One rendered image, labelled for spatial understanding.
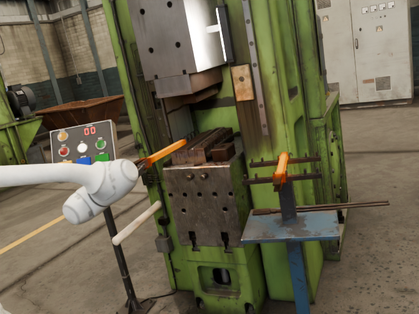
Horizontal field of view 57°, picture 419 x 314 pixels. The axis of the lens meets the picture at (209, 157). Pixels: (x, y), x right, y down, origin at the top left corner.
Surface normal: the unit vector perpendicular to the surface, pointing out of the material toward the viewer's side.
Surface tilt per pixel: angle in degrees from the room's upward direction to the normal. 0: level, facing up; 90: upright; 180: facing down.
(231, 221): 90
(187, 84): 90
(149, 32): 90
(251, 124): 90
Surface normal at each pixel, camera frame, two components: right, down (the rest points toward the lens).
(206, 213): -0.39, 0.32
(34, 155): 0.78, 0.02
